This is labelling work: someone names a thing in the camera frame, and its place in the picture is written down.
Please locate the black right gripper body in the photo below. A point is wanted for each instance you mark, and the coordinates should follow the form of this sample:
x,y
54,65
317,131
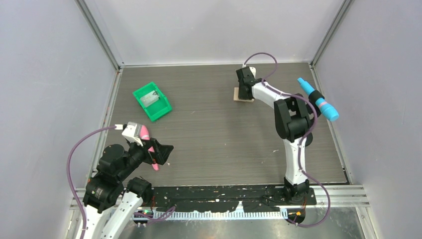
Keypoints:
x,y
241,95

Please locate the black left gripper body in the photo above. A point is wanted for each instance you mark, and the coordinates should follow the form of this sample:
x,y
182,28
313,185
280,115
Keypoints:
x,y
146,155

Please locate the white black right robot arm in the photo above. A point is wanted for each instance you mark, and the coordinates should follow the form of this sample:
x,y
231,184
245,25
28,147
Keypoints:
x,y
292,123

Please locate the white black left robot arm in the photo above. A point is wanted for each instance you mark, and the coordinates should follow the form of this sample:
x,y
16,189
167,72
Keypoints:
x,y
107,203

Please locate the green plastic bin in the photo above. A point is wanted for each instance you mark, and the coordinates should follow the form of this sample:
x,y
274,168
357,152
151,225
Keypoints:
x,y
159,108

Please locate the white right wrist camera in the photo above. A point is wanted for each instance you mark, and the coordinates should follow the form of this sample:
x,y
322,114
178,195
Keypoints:
x,y
253,71

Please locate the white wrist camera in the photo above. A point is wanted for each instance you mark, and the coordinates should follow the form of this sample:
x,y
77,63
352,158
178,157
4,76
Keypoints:
x,y
134,132
253,71

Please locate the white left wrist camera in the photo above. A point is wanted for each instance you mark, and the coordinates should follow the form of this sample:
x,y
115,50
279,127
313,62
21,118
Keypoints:
x,y
134,132

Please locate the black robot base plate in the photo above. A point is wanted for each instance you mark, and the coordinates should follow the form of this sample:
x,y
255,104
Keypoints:
x,y
219,199

